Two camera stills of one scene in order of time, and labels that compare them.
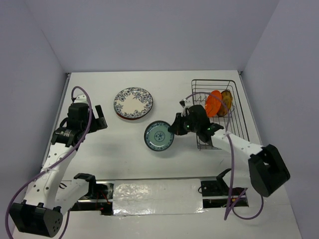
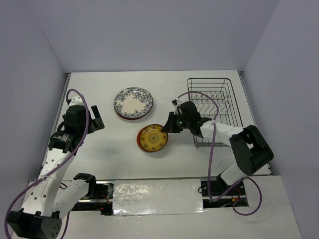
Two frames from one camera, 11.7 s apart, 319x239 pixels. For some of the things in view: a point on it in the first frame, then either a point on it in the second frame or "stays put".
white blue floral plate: (133, 102) stays put
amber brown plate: (226, 103) to (152, 139)
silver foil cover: (153, 196) stays put
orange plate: (213, 103) to (138, 137)
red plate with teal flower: (134, 119) stays put
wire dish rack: (233, 122) stays put
